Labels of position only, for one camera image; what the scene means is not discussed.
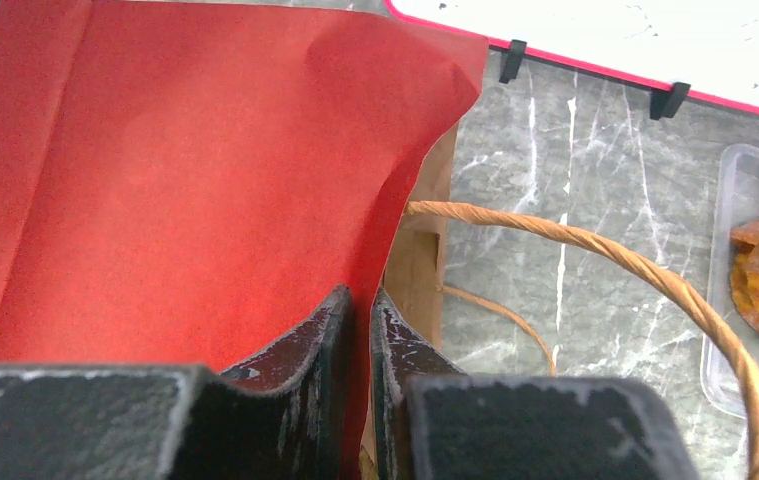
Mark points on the pink framed whiteboard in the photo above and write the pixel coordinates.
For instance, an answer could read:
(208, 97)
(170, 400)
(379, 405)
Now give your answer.
(712, 46)

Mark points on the red paper bag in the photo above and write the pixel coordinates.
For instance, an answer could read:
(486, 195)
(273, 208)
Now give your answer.
(184, 183)

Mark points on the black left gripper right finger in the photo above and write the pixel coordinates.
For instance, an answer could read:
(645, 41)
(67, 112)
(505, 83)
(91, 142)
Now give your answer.
(432, 420)

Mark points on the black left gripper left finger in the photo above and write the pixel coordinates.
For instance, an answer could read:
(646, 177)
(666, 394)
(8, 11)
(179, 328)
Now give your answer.
(278, 414)

